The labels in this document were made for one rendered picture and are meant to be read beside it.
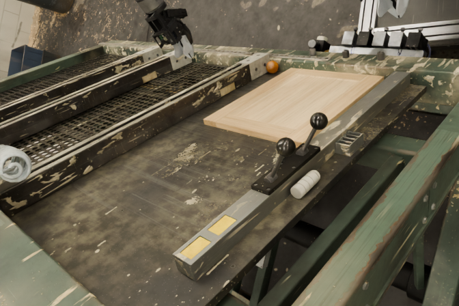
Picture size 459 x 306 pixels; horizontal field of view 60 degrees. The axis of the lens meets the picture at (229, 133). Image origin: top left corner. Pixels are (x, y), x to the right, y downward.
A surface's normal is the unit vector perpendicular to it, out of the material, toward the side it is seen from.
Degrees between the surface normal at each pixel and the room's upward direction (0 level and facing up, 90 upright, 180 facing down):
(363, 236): 55
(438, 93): 35
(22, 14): 90
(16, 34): 90
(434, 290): 0
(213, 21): 0
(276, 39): 0
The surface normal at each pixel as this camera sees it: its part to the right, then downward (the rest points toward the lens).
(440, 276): -0.65, -0.15
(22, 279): -0.18, -0.88
